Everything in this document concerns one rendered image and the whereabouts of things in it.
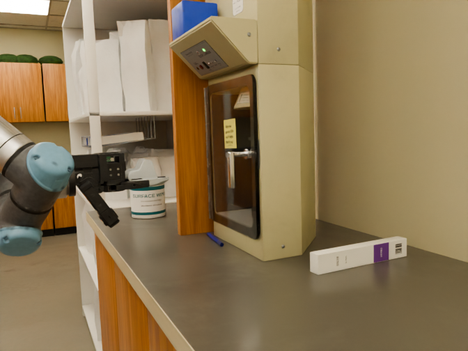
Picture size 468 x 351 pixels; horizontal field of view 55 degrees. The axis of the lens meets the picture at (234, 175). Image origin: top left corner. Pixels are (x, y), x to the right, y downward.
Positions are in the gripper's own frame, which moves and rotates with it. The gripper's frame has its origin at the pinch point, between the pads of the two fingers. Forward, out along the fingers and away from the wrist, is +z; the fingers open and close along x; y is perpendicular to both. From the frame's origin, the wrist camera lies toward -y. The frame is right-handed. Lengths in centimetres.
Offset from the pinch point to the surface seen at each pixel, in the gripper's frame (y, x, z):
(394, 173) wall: -3, -4, 66
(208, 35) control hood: 33.1, 1.0, 13.4
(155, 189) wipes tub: -10, 63, 15
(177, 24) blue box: 40.0, 20.3, 12.4
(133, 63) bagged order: 45, 123, 23
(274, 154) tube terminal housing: 4.9, -5.7, 26.6
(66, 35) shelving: 75, 219, 2
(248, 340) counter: -20.7, -39.9, 1.2
